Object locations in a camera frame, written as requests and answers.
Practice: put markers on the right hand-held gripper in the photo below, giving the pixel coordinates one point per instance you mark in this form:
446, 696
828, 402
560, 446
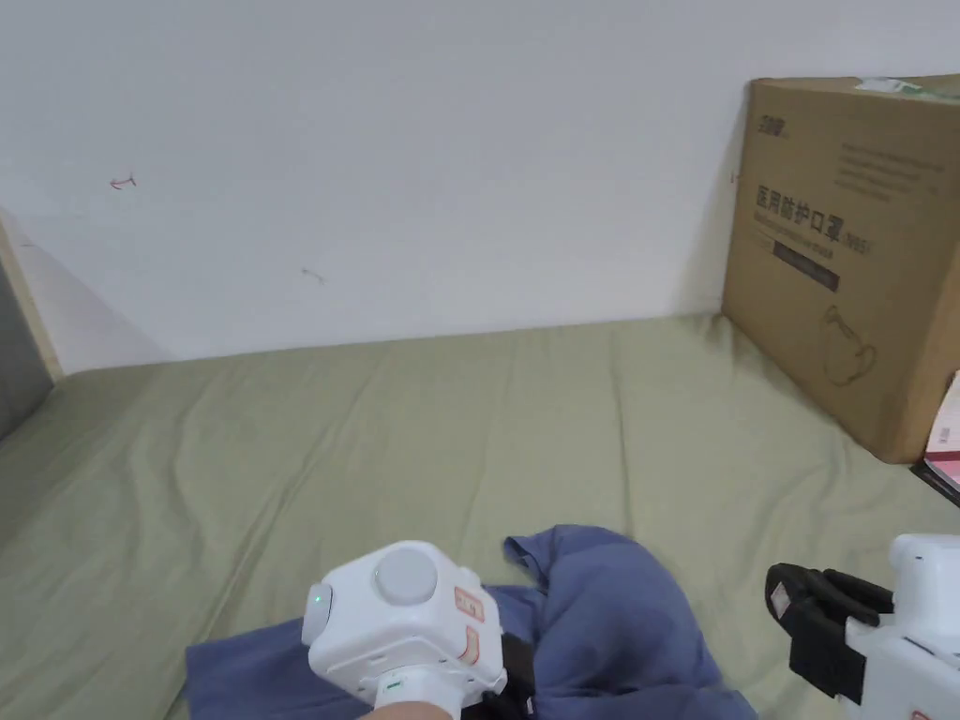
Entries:
919, 637

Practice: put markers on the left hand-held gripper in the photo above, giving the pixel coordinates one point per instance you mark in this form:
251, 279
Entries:
405, 622

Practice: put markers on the dark blue shirt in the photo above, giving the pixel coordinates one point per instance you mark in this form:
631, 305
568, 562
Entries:
622, 630

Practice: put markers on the person's left hand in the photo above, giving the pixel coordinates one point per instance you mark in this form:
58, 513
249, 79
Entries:
409, 712

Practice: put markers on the pink and white box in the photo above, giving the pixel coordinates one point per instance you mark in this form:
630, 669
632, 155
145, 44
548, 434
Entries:
946, 442

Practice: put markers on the bed with pale green sheet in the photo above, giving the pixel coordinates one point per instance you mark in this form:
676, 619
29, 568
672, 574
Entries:
360, 450

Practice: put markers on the brown cardboard carton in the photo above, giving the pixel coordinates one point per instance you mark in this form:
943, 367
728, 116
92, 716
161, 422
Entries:
855, 247

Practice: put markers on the grey padded headboard wooden frame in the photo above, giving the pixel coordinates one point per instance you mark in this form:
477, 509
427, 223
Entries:
19, 337

